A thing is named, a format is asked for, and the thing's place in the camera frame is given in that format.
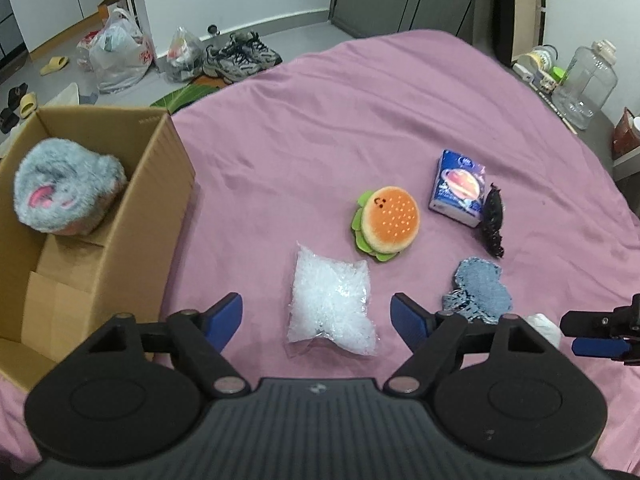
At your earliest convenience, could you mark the pink bedsheet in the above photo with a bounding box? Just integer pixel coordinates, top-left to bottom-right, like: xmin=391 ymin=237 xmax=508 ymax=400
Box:
xmin=0 ymin=30 xmax=640 ymax=480

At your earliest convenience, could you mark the blue planet print tissue pack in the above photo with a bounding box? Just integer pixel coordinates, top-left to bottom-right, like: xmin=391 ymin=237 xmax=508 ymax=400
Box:
xmin=428 ymin=149 xmax=488 ymax=226

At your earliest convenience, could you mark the brown bag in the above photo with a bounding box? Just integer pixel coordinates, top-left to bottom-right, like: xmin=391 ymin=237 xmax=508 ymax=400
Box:
xmin=614 ymin=107 xmax=640 ymax=161

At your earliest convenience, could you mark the white floor towel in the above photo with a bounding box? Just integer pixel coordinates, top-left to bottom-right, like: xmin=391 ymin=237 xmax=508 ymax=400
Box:
xmin=47 ymin=82 xmax=81 ymax=108

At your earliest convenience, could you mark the thin wooden stick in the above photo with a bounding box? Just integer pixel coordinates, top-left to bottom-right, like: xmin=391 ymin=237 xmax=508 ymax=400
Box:
xmin=542 ymin=92 xmax=579 ymax=135

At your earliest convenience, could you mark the brown cardboard box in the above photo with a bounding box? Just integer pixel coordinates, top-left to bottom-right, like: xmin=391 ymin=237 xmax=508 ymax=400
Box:
xmin=0 ymin=106 xmax=197 ymax=393

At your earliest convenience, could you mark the clear plastic water jug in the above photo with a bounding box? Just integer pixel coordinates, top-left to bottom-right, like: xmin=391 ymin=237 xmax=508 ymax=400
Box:
xmin=551 ymin=40 xmax=619 ymax=130

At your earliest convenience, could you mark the white red print plastic bag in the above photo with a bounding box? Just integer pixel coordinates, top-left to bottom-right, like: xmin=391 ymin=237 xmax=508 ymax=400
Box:
xmin=76 ymin=8 xmax=153 ymax=93

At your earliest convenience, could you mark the white lidded jar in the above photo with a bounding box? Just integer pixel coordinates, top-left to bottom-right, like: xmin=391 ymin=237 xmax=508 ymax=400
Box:
xmin=517 ymin=45 xmax=558 ymax=73

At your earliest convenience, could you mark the clear plastic trash bag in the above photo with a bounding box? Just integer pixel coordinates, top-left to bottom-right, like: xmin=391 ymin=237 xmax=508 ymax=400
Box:
xmin=165 ymin=26 xmax=206 ymax=83

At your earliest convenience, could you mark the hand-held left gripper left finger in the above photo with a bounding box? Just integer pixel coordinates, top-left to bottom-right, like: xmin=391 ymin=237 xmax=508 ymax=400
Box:
xmin=85 ymin=292 xmax=252 ymax=397

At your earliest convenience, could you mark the green cartoon floor mat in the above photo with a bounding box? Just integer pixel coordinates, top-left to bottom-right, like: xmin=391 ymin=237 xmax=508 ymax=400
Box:
xmin=151 ymin=75 xmax=226 ymax=113

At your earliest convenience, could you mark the white floor cabinet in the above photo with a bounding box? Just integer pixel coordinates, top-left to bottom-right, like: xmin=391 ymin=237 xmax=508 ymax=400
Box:
xmin=5 ymin=0 xmax=116 ymax=53

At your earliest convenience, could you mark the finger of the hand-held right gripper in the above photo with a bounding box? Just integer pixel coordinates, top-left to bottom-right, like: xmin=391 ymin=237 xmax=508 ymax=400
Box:
xmin=559 ymin=294 xmax=640 ymax=341
xmin=571 ymin=336 xmax=640 ymax=362

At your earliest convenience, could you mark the burger plush toy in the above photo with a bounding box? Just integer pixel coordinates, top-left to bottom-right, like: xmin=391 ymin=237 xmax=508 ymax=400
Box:
xmin=352 ymin=186 xmax=420 ymax=262

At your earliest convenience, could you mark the grey fluffy plush toy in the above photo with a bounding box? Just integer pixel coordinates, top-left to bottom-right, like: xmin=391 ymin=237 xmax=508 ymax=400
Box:
xmin=13 ymin=138 xmax=127 ymax=236

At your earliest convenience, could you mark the blue denim pouch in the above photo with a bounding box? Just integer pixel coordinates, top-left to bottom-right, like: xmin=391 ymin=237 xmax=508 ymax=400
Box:
xmin=441 ymin=257 xmax=513 ymax=324

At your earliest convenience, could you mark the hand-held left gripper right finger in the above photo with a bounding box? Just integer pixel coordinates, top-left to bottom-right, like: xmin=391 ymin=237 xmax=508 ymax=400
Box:
xmin=384 ymin=292 xmax=557 ymax=395

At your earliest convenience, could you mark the dark wooden headboard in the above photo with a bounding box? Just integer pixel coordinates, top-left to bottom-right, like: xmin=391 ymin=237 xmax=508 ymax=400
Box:
xmin=495 ymin=0 xmax=546 ymax=66

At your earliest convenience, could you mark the white fluffy plush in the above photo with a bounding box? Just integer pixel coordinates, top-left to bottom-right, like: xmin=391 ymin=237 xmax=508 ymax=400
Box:
xmin=525 ymin=313 xmax=562 ymax=349

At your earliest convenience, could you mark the grey sneaker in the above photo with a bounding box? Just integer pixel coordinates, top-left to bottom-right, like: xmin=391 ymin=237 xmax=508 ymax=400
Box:
xmin=220 ymin=31 xmax=283 ymax=68
xmin=202 ymin=44 xmax=257 ymax=84

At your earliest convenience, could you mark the dark bedside table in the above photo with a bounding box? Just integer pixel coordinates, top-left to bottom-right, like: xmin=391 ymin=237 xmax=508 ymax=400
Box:
xmin=512 ymin=62 xmax=640 ymax=181

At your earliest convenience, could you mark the clear bag of white filling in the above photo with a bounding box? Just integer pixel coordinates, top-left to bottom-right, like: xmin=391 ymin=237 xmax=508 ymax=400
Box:
xmin=286 ymin=242 xmax=378 ymax=358

